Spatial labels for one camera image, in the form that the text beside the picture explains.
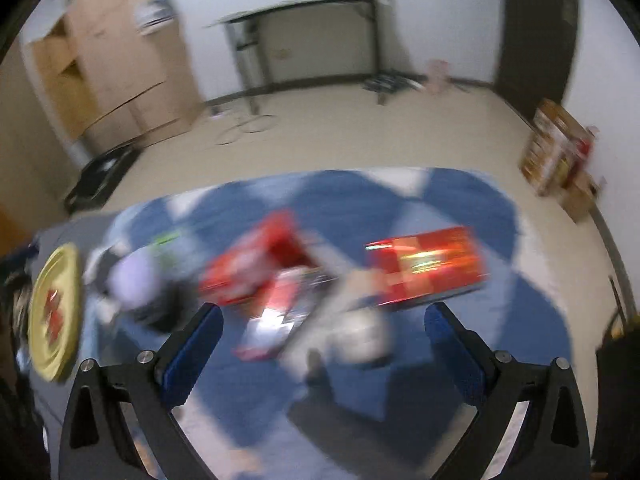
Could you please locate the yellow plastic basin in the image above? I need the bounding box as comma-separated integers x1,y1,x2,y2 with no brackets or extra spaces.
27,242,83,383

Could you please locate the dark bulky item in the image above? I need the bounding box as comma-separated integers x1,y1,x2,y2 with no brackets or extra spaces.
595,310,640,476

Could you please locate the blue white patterned blanket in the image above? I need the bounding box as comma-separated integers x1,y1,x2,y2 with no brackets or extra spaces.
75,167,601,480

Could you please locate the black folding table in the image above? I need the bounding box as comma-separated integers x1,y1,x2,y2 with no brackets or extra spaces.
205,0,396,111

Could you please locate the red box with gold print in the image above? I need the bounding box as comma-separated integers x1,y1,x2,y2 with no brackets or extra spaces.
199,210,321,311

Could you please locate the black jacket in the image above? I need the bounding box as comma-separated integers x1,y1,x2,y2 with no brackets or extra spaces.
0,375,51,480

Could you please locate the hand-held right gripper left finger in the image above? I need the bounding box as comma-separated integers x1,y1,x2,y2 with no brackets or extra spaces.
57,304,224,480

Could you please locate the colourful printed carton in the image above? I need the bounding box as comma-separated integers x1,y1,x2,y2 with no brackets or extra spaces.
520,100,586,196

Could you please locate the black and grey foam cylinder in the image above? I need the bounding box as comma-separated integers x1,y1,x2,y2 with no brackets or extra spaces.
107,252,196,333

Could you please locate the brown cardboard box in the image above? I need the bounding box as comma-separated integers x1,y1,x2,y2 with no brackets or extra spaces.
560,170,608,223

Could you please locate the stack of papers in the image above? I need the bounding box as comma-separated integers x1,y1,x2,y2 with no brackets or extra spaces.
135,0,176,31

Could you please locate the thin floor cable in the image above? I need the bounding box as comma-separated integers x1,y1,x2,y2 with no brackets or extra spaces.
217,112,278,146

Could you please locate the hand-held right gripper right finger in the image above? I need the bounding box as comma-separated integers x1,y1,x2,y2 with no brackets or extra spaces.
424,302,593,480

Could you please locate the dark door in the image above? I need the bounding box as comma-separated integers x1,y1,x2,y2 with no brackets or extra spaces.
495,0,578,116

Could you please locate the light wooden wardrobe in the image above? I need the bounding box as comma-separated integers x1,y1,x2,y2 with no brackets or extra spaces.
30,0,201,146

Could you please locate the dark floor rack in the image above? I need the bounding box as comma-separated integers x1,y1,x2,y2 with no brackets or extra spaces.
362,72,426,106

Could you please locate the silver box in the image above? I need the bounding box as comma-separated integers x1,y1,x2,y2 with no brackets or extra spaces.
235,270,341,361

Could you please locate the shiny red carton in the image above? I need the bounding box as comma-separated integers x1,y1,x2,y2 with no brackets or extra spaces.
365,226,490,306

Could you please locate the pink bag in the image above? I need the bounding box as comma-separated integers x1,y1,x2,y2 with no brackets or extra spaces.
425,59,453,93

